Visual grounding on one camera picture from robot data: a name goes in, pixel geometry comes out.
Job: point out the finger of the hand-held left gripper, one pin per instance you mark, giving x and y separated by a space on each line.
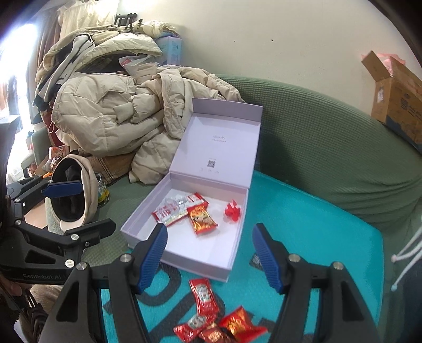
95 231
64 189

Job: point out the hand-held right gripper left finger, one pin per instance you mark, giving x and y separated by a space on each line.
153 257

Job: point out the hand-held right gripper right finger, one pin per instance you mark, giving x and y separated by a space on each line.
267 257

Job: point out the red white sachet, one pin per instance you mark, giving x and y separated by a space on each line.
169 217

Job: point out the lavender gift box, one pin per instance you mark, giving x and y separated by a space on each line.
197 254

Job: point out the clear plastic clip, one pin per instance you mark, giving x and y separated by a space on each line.
168 203

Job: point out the red cartoon snack packet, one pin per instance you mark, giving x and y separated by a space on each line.
201 221

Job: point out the red ketchup packet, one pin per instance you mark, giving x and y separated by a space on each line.
191 329
202 295

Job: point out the red gold candy packet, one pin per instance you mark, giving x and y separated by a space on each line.
239 321

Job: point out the dark red chocolate packet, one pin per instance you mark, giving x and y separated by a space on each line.
214 336

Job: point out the person's left hand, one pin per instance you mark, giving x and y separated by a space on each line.
10 291

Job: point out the beige cap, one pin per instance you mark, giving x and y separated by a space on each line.
89 184

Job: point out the orange snack packet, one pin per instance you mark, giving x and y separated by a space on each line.
57 156

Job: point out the glass jar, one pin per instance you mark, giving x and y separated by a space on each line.
103 191

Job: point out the brown cloth bag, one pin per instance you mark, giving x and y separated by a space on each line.
108 166

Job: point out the teal bubble mailer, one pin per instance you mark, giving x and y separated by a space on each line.
313 231

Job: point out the beige puffer jacket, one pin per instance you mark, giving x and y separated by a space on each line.
99 115

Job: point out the green sofa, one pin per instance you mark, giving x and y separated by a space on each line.
313 132

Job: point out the grey white garment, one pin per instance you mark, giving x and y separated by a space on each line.
72 54

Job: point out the white plastic bag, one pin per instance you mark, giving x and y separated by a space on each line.
138 66

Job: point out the dark grey bag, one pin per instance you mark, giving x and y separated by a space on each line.
413 303

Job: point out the cream puffer jacket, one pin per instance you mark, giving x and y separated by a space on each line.
125 44

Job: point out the cream curtain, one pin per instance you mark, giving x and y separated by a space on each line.
89 16

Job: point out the light blue carton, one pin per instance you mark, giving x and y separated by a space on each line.
171 49

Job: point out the black metal rack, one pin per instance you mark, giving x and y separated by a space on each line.
127 19

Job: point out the cardboard box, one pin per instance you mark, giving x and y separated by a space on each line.
399 99

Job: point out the pink plastic bag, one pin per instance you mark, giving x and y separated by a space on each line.
392 60

